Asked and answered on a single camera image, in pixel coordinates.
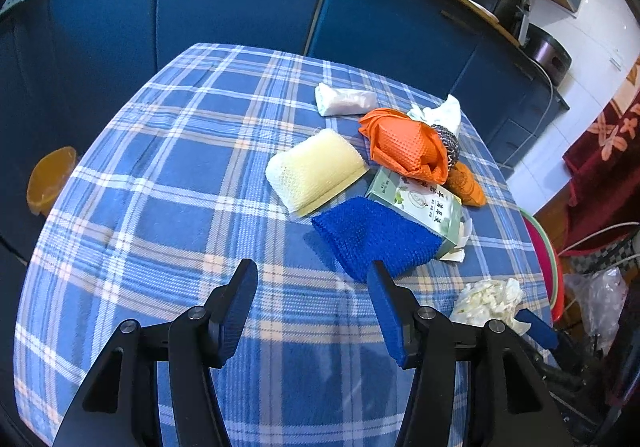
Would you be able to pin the orange mesh cloth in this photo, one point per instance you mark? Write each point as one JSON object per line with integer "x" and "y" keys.
{"x": 405, "y": 147}

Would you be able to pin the blue plaid tablecloth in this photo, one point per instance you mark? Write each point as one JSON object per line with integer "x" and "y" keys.
{"x": 150, "y": 227}

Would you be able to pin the checkered cloth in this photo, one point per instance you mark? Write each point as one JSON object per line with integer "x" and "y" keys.
{"x": 600, "y": 254}

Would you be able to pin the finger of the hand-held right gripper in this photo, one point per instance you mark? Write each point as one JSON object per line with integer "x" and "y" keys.
{"x": 540, "y": 328}

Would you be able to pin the white plastic bag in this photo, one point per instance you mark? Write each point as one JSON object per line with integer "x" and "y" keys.
{"x": 487, "y": 302}

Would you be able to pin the clear plastic bag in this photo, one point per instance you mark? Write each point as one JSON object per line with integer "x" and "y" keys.
{"x": 600, "y": 297}

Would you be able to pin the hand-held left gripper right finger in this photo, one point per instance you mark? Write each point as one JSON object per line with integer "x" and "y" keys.
{"x": 387, "y": 322}

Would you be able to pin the dark rice cooker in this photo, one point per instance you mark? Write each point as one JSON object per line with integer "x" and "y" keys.
{"x": 547, "y": 54}

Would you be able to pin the red basin with green rim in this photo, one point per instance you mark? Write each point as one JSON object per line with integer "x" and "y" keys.
{"x": 540, "y": 242}

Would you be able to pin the black air fryer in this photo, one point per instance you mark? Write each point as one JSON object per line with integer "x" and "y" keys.
{"x": 502, "y": 2}

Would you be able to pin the red plastic tub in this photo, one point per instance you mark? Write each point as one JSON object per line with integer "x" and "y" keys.
{"x": 560, "y": 282}

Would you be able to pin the steel wool scourer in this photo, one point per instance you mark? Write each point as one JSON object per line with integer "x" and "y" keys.
{"x": 447, "y": 144}

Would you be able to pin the orange plastic bowl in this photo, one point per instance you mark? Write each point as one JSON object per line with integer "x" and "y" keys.
{"x": 50, "y": 182}

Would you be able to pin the blue scouring cloth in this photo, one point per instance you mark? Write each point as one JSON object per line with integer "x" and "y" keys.
{"x": 370, "y": 237}

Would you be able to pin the green paper box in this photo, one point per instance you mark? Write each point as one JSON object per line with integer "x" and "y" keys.
{"x": 415, "y": 202}

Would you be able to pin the yellow mesh sponge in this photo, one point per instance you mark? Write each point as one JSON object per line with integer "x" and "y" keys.
{"x": 315, "y": 167}

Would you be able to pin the red floral blanket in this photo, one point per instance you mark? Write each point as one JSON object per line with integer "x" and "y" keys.
{"x": 607, "y": 152}

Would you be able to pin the white plastic packet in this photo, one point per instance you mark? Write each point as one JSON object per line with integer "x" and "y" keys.
{"x": 345, "y": 100}

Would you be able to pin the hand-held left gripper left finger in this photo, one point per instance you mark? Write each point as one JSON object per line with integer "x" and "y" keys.
{"x": 235, "y": 317}

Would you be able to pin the blue kitchen cabinet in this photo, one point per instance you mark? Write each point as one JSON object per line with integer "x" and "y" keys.
{"x": 225, "y": 2}

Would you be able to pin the white tissue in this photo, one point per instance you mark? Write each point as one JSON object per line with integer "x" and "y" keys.
{"x": 442, "y": 114}

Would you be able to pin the orange ribbed cloth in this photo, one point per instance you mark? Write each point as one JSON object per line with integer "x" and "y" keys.
{"x": 467, "y": 187}

